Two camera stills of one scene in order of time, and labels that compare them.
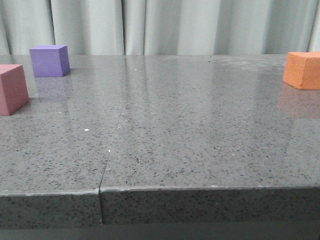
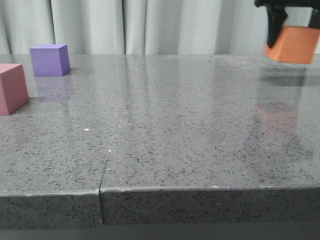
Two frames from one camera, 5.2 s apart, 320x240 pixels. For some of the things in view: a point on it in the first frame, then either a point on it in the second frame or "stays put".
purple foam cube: [50, 60] stays put
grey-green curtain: [161, 27] stays put
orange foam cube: [302, 70] to [295, 44]
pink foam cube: [14, 93] stays put
